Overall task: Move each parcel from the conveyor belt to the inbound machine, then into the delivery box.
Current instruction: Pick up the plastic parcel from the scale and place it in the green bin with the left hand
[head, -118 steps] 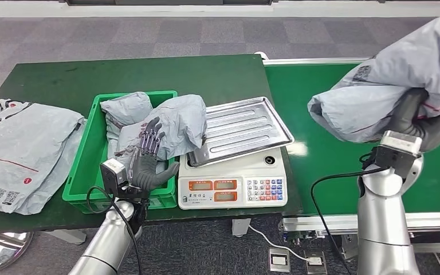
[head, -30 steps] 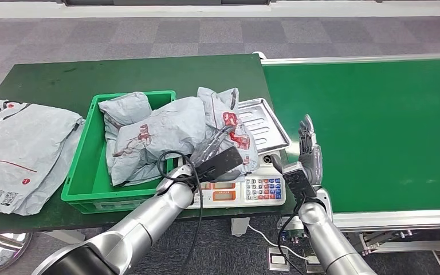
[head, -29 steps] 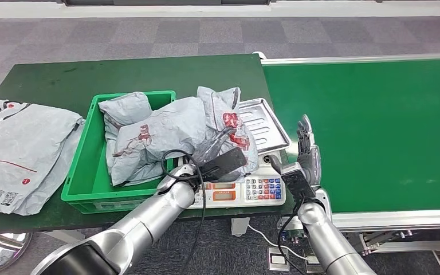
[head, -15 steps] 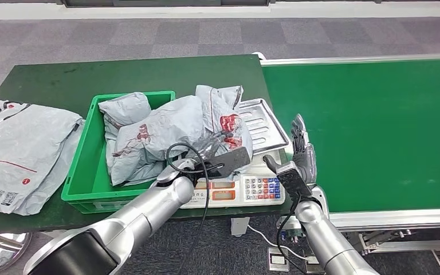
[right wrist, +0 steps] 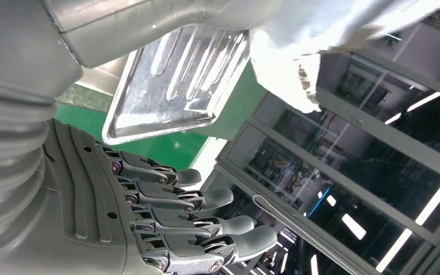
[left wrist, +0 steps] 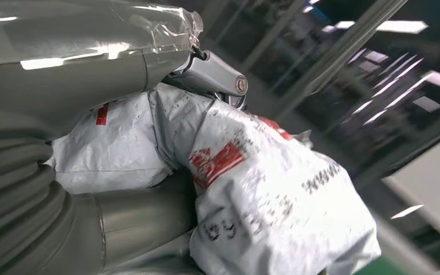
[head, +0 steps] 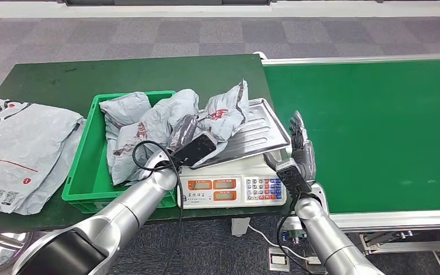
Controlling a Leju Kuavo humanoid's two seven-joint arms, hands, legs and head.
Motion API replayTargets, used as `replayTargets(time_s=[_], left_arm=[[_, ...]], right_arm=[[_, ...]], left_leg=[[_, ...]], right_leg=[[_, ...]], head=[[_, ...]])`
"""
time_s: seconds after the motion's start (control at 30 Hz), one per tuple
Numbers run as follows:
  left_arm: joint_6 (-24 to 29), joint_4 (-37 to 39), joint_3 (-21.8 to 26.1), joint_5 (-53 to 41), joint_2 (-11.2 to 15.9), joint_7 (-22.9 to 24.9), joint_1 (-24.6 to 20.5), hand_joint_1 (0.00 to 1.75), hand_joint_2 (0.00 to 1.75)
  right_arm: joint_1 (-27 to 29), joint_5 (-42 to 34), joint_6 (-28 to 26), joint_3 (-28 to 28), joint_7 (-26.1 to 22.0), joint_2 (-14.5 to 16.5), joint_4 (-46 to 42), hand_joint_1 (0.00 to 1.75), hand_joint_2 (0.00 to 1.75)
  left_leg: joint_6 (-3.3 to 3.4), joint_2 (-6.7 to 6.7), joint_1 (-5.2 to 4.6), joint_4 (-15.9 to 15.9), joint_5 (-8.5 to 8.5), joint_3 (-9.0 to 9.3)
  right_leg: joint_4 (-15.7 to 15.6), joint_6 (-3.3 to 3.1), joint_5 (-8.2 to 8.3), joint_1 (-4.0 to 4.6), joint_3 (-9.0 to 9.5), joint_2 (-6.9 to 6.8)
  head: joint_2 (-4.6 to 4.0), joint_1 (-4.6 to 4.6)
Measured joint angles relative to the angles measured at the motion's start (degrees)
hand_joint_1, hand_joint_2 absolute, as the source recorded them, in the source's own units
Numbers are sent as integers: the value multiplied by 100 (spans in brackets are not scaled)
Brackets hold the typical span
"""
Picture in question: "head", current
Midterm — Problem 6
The white power cable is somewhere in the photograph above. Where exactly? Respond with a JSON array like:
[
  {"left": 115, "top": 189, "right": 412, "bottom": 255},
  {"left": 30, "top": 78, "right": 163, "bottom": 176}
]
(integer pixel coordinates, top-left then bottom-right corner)
[{"left": 248, "top": 226, "right": 308, "bottom": 262}]

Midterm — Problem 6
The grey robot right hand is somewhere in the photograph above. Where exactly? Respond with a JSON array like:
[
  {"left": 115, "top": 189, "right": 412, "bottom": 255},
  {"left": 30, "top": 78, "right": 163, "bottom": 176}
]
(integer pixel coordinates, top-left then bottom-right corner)
[{"left": 264, "top": 111, "right": 317, "bottom": 183}]

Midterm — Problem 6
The black camera cable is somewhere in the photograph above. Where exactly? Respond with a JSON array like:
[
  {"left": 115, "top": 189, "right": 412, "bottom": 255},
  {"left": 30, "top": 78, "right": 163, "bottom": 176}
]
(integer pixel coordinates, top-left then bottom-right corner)
[
  {"left": 132, "top": 140, "right": 184, "bottom": 275},
  {"left": 276, "top": 191, "right": 312, "bottom": 275}
]

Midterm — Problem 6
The green conveyor belt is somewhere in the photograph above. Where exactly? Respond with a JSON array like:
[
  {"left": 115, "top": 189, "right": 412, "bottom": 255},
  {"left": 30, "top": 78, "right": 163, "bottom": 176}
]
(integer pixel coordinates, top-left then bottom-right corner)
[{"left": 252, "top": 52, "right": 440, "bottom": 255}]

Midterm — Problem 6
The silver floor socket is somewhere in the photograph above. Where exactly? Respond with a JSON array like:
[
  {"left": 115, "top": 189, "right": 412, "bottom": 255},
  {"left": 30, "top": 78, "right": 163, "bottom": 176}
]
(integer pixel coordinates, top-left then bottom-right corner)
[
  {"left": 305, "top": 255, "right": 321, "bottom": 275},
  {"left": 268, "top": 248, "right": 291, "bottom": 273}
]

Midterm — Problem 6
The green plastic crate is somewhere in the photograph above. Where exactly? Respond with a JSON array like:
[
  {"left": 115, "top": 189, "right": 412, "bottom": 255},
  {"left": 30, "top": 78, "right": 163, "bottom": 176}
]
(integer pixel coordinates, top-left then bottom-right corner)
[{"left": 61, "top": 90, "right": 178, "bottom": 214}]

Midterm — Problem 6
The black left camera cable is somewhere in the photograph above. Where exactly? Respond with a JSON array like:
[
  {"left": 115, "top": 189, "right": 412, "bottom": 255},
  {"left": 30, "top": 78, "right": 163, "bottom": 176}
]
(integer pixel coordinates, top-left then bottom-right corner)
[{"left": 132, "top": 140, "right": 184, "bottom": 275}]

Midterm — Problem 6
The large grey mailer with black print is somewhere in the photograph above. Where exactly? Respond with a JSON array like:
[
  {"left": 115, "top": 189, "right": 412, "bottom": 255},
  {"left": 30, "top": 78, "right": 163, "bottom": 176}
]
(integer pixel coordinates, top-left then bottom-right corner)
[{"left": 0, "top": 99, "right": 86, "bottom": 217}]

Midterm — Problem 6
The large grey mailer with QR codes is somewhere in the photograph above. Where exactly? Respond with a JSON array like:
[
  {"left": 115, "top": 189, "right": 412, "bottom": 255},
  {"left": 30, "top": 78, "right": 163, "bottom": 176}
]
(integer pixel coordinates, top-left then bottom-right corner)
[{"left": 0, "top": 103, "right": 82, "bottom": 214}]

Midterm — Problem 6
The black right camera cable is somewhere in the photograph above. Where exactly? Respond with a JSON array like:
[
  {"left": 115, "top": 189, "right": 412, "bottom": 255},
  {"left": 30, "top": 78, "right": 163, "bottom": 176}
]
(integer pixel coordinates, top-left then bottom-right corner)
[{"left": 276, "top": 191, "right": 312, "bottom": 275}]

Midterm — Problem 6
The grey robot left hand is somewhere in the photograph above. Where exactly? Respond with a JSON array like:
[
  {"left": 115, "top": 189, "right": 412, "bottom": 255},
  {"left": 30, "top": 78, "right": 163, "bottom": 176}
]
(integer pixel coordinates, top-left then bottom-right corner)
[{"left": 168, "top": 113, "right": 200, "bottom": 151}]

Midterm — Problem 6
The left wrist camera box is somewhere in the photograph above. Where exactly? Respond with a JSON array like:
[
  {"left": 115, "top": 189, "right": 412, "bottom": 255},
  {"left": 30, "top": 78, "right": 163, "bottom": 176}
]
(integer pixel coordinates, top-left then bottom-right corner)
[{"left": 172, "top": 131, "right": 218, "bottom": 168}]

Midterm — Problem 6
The steel scale tray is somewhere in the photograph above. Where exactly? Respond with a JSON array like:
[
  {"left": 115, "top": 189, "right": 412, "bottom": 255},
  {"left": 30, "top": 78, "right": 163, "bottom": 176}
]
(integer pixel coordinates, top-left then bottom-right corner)
[{"left": 193, "top": 97, "right": 292, "bottom": 170}]

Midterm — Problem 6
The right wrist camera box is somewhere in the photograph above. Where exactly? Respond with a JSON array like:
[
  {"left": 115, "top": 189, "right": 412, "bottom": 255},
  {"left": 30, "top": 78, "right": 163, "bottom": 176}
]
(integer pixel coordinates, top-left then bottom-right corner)
[{"left": 276, "top": 158, "right": 313, "bottom": 194}]

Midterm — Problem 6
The white table leg block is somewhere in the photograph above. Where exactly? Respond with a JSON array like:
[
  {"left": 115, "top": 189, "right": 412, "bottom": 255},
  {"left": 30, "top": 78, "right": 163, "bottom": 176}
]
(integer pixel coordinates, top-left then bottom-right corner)
[{"left": 230, "top": 218, "right": 251, "bottom": 238}]

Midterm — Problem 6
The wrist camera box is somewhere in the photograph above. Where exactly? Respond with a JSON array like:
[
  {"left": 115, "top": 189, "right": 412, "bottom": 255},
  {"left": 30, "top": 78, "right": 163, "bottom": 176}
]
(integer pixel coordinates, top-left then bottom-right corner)
[
  {"left": 172, "top": 131, "right": 218, "bottom": 168},
  {"left": 276, "top": 158, "right": 313, "bottom": 194}
]

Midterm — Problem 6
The white electronic scale body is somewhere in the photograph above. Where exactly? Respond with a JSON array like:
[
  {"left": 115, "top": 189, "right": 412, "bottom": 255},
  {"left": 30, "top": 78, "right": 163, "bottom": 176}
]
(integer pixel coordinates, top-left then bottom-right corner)
[{"left": 177, "top": 150, "right": 293, "bottom": 210}]

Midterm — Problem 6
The grey parcel bag with red print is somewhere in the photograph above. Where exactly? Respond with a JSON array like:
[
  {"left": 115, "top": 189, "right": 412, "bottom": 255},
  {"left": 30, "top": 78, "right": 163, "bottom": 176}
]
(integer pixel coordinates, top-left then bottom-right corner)
[
  {"left": 195, "top": 80, "right": 250, "bottom": 168},
  {"left": 111, "top": 89, "right": 201, "bottom": 187}
]

